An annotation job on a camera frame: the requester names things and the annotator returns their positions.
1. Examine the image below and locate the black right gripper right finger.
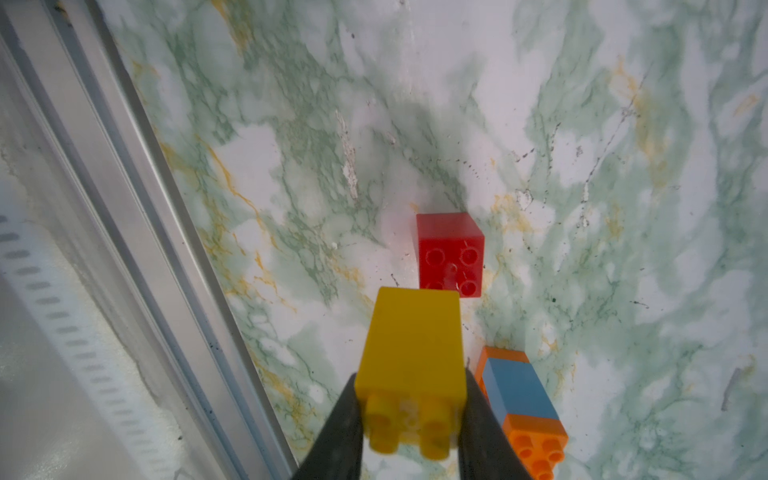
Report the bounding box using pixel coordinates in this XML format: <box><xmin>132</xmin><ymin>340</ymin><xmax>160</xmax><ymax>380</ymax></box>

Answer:
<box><xmin>458</xmin><ymin>368</ymin><xmax>531</xmax><ymax>480</ymax></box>

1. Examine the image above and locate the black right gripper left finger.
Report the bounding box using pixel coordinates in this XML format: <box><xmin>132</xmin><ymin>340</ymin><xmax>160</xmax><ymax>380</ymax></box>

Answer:
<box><xmin>292</xmin><ymin>374</ymin><xmax>364</xmax><ymax>480</ymax></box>

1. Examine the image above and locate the orange long lego plate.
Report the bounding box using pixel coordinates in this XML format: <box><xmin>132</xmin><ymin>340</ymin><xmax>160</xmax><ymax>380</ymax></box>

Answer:
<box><xmin>475</xmin><ymin>346</ymin><xmax>569</xmax><ymax>480</ymax></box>

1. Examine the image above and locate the light blue lego brick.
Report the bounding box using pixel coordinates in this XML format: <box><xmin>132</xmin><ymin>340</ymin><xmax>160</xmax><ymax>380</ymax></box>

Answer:
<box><xmin>482</xmin><ymin>358</ymin><xmax>559</xmax><ymax>424</ymax></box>

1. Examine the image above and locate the yellow square lego brick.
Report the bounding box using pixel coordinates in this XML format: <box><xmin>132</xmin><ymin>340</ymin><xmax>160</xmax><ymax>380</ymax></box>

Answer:
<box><xmin>355</xmin><ymin>287</ymin><xmax>467</xmax><ymax>461</ymax></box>

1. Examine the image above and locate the red square lego brick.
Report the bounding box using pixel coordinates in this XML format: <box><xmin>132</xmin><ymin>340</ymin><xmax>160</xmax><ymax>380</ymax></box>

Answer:
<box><xmin>416</xmin><ymin>212</ymin><xmax>485</xmax><ymax>298</ymax></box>

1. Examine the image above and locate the aluminium front rail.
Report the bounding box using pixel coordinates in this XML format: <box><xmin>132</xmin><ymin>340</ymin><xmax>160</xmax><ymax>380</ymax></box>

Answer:
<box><xmin>1</xmin><ymin>1</ymin><xmax>296</xmax><ymax>479</ymax></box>

